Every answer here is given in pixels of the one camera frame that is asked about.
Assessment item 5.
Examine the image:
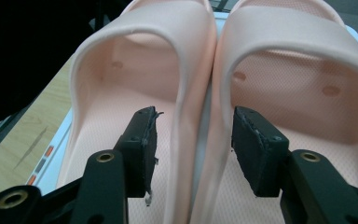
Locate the pink slide slipper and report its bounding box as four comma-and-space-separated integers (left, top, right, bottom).
189, 0, 358, 224
55, 0, 218, 224

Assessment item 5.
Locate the white two-tier shoe rack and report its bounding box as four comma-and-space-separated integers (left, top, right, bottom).
27, 10, 358, 196

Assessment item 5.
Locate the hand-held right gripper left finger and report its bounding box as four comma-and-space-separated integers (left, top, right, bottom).
114, 105, 165, 206

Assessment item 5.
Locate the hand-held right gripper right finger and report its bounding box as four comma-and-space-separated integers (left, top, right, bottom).
231, 105, 291, 199

